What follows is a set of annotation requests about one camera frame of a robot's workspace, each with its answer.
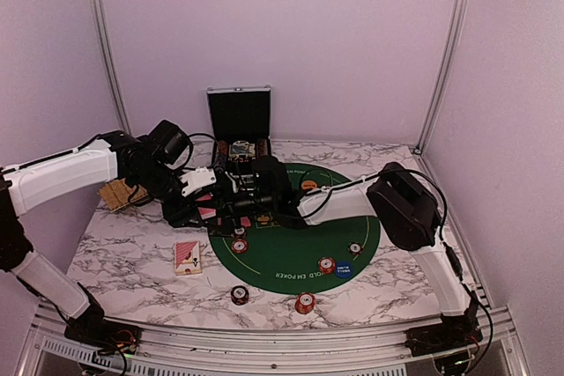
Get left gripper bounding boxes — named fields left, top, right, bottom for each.
left=131, top=162, right=204, bottom=227

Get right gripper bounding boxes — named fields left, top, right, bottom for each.
left=190, top=182, right=276, bottom=234

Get red-backed card deck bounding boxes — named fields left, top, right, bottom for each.
left=197, top=207, right=217, bottom=220

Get red 5 chips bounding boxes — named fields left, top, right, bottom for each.
left=231, top=240, right=249, bottom=254
left=318, top=257, right=336, bottom=275

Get dark 100 chip stack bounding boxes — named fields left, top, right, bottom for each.
left=230, top=285, right=249, bottom=306

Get orange round dealer button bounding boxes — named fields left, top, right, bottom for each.
left=301, top=180, right=318, bottom=191

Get red 5 chip stack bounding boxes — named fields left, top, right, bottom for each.
left=294, top=292, right=315, bottom=314

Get blue small blind button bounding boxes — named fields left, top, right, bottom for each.
left=333, top=262, right=353, bottom=279

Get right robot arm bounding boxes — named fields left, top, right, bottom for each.
left=206, top=156, right=478, bottom=348

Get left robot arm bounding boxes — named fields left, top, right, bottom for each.
left=1, top=121, right=216, bottom=345

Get card deck box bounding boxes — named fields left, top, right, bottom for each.
left=174, top=240, right=202, bottom=276

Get woven bamboo tray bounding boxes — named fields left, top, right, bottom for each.
left=98, top=179, right=148, bottom=211

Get brown purple chip row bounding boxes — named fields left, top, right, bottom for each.
left=214, top=141, right=228, bottom=168

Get blue card deck in case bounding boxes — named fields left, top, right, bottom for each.
left=228, top=140, right=256, bottom=162

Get round green poker mat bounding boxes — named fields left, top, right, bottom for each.
left=206, top=163, right=382, bottom=295

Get dark brown chip row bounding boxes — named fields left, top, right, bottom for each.
left=256, top=138, right=271, bottom=159

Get aluminium poker chip case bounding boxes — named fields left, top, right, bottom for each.
left=206, top=85, right=271, bottom=189

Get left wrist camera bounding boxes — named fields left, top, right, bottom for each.
left=180, top=167, right=216, bottom=197

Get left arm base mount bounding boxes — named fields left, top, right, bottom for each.
left=64, top=320, right=142, bottom=354

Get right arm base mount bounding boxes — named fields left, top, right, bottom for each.
left=404, top=324, right=483, bottom=357

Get left aluminium frame post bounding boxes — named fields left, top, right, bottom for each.
left=90, top=0, right=131, bottom=134

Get aluminium frame post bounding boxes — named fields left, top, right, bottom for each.
left=413, top=0, right=468, bottom=155
left=90, top=0, right=131, bottom=134

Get right aluminium frame post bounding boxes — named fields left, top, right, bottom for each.
left=413, top=0, right=468, bottom=155

